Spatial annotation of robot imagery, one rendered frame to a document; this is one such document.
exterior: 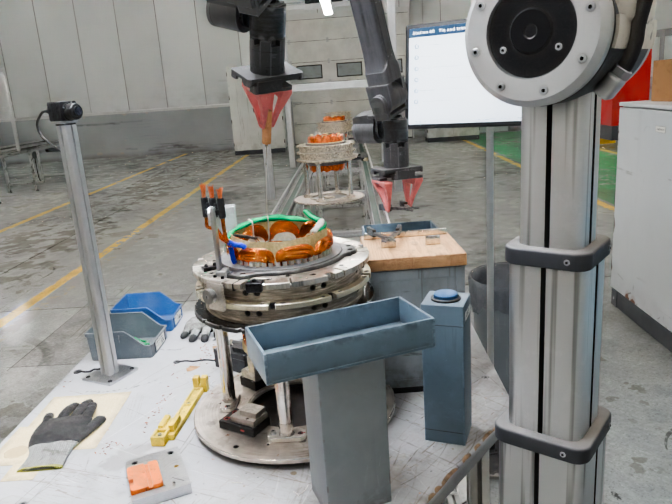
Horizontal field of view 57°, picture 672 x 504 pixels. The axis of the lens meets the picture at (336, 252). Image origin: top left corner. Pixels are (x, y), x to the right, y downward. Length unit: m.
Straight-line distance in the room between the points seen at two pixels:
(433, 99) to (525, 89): 1.37
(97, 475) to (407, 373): 0.60
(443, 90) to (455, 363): 1.20
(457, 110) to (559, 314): 1.31
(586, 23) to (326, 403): 0.56
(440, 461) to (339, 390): 0.28
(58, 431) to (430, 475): 0.69
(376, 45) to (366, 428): 0.77
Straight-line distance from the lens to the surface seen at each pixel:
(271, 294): 1.00
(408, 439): 1.14
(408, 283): 1.20
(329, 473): 0.93
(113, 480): 1.15
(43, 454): 1.27
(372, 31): 1.32
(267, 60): 1.02
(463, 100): 2.05
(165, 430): 1.22
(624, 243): 3.85
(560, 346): 0.84
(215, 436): 1.16
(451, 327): 1.03
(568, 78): 0.71
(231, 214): 1.17
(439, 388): 1.08
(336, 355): 0.83
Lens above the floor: 1.39
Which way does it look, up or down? 15 degrees down
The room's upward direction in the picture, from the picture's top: 4 degrees counter-clockwise
